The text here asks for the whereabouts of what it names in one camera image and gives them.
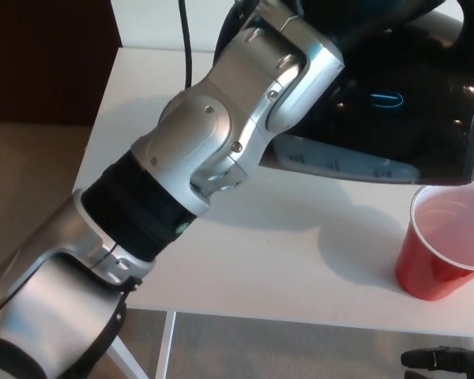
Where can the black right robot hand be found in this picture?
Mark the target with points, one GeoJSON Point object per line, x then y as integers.
{"type": "Point", "coordinates": [458, 361]}

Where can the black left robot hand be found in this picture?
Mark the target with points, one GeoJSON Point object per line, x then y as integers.
{"type": "Point", "coordinates": [226, 23]}

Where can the black electric kettle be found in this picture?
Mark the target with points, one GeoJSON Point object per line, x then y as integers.
{"type": "Point", "coordinates": [418, 126]}

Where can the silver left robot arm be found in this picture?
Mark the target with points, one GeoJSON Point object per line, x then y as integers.
{"type": "Point", "coordinates": [205, 130]}

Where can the red plastic cup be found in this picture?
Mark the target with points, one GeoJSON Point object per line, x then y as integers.
{"type": "Point", "coordinates": [422, 268]}

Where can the white cabinet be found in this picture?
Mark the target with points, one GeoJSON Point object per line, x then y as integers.
{"type": "Point", "coordinates": [150, 23]}

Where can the white metal frame table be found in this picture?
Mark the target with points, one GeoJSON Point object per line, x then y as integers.
{"type": "Point", "coordinates": [241, 256]}

